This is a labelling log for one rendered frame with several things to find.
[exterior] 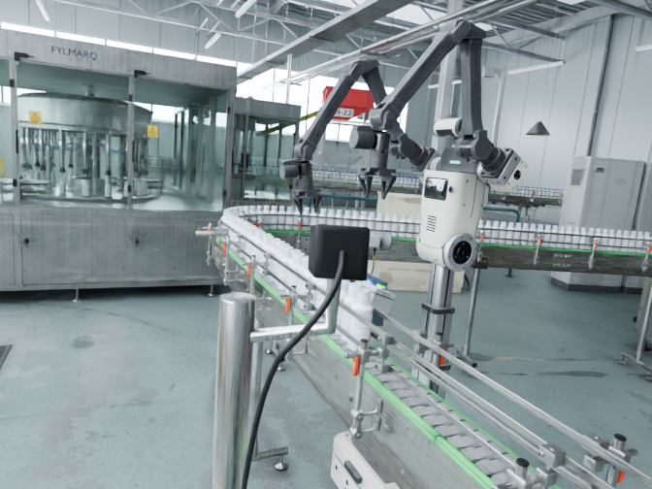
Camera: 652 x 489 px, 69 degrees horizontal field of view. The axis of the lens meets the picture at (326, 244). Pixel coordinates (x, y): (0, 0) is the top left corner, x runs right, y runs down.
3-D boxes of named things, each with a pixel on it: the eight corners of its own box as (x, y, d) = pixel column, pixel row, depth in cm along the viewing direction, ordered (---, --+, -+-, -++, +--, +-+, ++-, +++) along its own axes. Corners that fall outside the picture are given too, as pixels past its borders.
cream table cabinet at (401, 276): (445, 281, 661) (456, 197, 641) (462, 293, 600) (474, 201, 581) (368, 277, 648) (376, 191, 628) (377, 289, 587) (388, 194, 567)
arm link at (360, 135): (396, 111, 143) (380, 113, 151) (363, 106, 138) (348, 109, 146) (392, 151, 145) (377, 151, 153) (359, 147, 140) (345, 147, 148)
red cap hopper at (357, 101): (311, 246, 848) (325, 84, 801) (309, 240, 918) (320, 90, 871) (362, 249, 859) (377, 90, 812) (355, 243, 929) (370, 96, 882)
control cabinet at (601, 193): (597, 284, 725) (620, 158, 693) (620, 293, 676) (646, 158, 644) (547, 281, 715) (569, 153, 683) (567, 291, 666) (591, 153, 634)
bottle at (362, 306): (354, 354, 124) (360, 293, 121) (342, 345, 129) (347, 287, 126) (373, 351, 127) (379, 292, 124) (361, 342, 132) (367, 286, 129)
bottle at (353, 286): (353, 335, 138) (358, 280, 135) (365, 342, 133) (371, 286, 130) (336, 338, 135) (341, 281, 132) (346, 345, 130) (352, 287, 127)
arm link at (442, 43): (473, 30, 149) (451, 38, 159) (464, 15, 146) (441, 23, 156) (392, 130, 143) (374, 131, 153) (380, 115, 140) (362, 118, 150)
